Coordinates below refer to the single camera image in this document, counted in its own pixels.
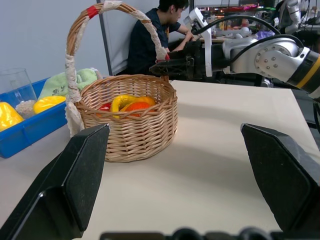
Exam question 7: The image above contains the yellow bell pepper in basket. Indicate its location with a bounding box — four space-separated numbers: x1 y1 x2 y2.
110 94 156 119

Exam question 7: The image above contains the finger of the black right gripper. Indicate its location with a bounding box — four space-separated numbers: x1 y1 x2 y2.
165 50 191 60
149 58 189 77

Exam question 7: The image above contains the yellow pepper in bin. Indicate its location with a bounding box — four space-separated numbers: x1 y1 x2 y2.
32 95 67 115

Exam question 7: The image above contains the light green cloth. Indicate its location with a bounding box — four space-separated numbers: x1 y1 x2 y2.
37 67 101 101

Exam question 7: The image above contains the orange fruit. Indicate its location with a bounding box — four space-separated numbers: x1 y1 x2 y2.
123 101 156 118

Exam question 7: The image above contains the silver background robot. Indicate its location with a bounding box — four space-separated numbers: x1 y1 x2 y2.
276 0 302 35

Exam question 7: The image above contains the wicker basket with lace handle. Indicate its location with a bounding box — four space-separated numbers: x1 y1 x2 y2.
64 0 179 163

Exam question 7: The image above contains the blue plastic bin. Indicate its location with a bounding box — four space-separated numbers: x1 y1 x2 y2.
0 77 69 159

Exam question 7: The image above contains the grey partition panel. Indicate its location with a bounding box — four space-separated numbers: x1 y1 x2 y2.
98 0 161 77

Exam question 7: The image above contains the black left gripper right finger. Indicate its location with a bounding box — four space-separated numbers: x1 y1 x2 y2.
240 122 320 240

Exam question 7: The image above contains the seated person in dark shirt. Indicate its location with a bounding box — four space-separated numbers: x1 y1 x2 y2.
126 0 197 76

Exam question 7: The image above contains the clear glass cup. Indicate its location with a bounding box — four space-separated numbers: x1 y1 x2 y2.
0 67 39 120

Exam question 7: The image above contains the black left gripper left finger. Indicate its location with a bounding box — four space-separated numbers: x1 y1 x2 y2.
0 123 111 240

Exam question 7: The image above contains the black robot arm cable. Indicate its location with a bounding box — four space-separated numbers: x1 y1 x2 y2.
191 15 305 68

